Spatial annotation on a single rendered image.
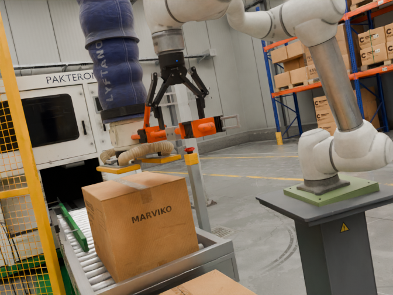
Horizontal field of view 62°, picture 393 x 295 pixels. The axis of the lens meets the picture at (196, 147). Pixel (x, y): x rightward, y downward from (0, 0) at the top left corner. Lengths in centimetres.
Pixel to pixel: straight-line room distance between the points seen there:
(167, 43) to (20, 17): 999
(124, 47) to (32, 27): 941
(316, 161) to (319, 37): 55
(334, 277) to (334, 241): 16
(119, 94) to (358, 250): 126
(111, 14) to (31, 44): 923
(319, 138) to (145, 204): 82
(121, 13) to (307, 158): 102
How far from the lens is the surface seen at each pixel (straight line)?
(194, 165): 213
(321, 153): 154
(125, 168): 134
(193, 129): 92
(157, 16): 97
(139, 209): 151
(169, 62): 97
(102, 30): 148
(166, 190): 154
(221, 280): 145
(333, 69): 136
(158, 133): 116
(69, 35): 1096
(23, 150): 211
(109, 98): 144
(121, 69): 144
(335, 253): 165
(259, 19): 130
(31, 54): 1059
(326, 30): 131
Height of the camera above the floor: 120
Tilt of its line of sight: 4 degrees down
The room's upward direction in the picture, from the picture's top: 11 degrees counter-clockwise
